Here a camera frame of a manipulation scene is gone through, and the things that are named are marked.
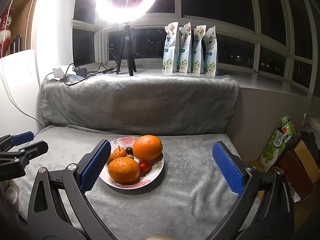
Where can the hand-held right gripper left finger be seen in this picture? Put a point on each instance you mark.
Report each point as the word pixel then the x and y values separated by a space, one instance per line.
pixel 96 165

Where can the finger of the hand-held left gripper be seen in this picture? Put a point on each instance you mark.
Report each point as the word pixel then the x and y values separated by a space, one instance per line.
pixel 35 148
pixel 23 137

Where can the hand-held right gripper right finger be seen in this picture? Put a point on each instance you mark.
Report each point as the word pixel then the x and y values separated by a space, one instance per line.
pixel 228 172

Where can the small tangerine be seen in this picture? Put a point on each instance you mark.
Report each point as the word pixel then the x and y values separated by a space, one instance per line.
pixel 119 153

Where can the large rough-skinned orange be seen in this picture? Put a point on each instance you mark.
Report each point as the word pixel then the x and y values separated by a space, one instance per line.
pixel 123 170

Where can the small brown kiwi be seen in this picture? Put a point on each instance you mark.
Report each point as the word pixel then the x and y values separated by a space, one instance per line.
pixel 129 156

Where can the small dark plum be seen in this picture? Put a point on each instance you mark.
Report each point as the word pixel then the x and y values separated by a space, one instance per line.
pixel 129 151

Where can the red tomato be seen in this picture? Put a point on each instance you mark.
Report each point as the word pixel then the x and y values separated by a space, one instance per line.
pixel 145 168

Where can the smooth bright orange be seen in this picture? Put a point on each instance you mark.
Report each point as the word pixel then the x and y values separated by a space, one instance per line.
pixel 147 147

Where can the white floral plate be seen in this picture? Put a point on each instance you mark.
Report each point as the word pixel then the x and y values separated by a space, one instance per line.
pixel 150 178

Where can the person's right hand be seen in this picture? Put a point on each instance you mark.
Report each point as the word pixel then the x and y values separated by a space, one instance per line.
pixel 158 237

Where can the green carton box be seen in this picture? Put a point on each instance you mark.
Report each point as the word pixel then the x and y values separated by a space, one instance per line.
pixel 272 150

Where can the white cabinet with wooden niche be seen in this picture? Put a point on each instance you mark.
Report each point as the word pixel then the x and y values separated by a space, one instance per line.
pixel 17 80

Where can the dark red box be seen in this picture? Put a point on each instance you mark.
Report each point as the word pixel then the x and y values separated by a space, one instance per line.
pixel 295 175

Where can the grey fleece bolster cushion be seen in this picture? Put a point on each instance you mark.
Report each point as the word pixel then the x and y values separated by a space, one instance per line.
pixel 137 105

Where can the white power strip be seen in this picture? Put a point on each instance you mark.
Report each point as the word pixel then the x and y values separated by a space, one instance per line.
pixel 58 72

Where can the green snack bag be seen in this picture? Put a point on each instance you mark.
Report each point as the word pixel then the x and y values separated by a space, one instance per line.
pixel 287 127

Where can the brown cardboard box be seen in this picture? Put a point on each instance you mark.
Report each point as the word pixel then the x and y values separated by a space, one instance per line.
pixel 307 160

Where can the black power adapter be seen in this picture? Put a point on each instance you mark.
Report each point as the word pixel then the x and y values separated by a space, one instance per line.
pixel 81 71

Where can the dark bottle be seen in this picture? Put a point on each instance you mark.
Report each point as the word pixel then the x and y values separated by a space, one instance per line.
pixel 19 43
pixel 13 47

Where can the red and white vase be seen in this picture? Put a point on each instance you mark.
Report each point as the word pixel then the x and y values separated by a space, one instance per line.
pixel 3 37

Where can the white floral refill pouch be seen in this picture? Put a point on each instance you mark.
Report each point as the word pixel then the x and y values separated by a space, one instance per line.
pixel 211 65
pixel 197 63
pixel 183 62
pixel 170 60

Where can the black tripod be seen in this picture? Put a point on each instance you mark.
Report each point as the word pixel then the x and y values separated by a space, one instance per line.
pixel 128 55

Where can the window with white frame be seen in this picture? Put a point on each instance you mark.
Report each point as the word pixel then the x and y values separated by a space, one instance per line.
pixel 98 45

